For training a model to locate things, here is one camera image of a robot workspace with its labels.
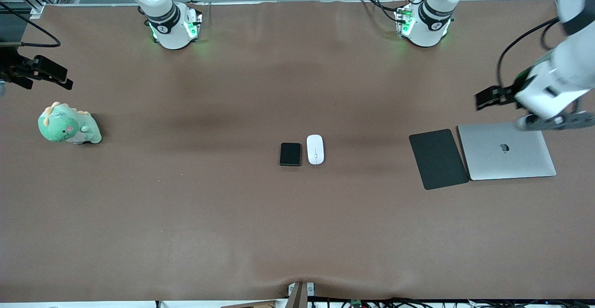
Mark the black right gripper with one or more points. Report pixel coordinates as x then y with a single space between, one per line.
10 66

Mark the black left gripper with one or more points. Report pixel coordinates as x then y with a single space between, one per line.
511 90

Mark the white computer mouse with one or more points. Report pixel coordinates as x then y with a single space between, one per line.
315 150

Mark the black phone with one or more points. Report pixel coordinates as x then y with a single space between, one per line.
290 154

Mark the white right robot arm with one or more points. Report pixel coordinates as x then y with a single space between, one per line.
169 34

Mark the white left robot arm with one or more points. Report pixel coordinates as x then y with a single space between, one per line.
430 29

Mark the black mouse pad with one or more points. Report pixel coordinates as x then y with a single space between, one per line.
439 159

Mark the green dinosaur plush toy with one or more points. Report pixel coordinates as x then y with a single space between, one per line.
62 127

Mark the silver laptop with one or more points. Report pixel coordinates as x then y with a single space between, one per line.
506 159

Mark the brown table cover mat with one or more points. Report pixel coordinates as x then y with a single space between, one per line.
232 206

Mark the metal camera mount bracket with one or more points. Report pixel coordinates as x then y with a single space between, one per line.
297 296

